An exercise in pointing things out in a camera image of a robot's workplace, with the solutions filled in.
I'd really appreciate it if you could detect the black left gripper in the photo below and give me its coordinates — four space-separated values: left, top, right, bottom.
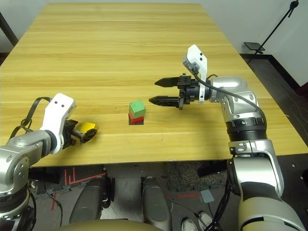
63 119 98 148

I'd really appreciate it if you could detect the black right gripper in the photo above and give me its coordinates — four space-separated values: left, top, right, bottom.
148 73 201 110

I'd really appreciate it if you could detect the yellow wooden block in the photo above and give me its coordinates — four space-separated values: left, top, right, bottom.
78 122 97 135

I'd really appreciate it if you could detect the green wooden block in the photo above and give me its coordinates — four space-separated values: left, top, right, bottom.
128 99 146 119

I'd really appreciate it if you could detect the red wooden block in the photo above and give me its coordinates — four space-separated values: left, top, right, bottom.
128 113 144 125

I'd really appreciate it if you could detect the grey robot left leg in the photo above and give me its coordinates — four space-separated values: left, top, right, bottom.
69 177 115 223

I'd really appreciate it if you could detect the grey robot leg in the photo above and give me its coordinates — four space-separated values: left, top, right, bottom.
141 176 173 231
69 177 115 223

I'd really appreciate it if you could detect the speckled dark floor mat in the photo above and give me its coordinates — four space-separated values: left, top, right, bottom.
165 161 230 192

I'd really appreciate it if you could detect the black table foot bar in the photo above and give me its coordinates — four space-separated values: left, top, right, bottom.
197 163 228 179

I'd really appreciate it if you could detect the tan robot torso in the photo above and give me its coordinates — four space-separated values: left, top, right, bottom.
54 218 167 231

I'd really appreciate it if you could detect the grey robot right leg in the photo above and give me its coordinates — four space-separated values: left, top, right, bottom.
141 176 173 231

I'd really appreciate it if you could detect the black flat stand tray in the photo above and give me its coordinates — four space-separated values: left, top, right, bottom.
243 41 266 51

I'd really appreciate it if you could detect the small grey floor box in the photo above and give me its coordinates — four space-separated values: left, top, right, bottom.
200 189 215 204

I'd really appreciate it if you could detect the white bystander shoe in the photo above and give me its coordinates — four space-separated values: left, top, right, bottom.
197 211 218 231
181 217 199 231

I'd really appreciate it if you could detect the black tripod stand pole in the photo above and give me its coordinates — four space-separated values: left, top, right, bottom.
247 0 300 64

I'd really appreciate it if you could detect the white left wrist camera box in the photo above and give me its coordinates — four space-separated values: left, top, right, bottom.
39 93 77 155

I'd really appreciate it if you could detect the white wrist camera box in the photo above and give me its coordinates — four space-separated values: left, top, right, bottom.
181 44 208 105
39 93 77 155

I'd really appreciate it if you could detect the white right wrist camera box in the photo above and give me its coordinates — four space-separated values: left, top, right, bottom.
181 44 208 105

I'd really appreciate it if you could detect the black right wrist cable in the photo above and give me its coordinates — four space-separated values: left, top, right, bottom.
192 69 261 112

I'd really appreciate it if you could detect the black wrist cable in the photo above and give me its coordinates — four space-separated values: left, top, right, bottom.
9 96 52 140
192 69 261 112

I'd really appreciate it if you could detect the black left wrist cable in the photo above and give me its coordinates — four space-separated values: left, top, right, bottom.
9 96 52 140

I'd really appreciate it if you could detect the grey metal base plate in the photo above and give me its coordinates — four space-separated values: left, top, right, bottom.
107 164 145 220

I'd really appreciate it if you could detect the black hanging cable bundle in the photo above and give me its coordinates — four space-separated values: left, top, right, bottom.
205 176 233 231

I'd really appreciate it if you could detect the wooden side table black frame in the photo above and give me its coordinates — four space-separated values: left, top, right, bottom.
0 11 19 48

